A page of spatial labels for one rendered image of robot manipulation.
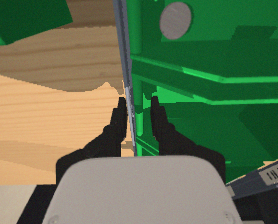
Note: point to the green bin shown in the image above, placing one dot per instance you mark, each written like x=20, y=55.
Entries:
x=20, y=19
x=238, y=120
x=228, y=41
x=233, y=170

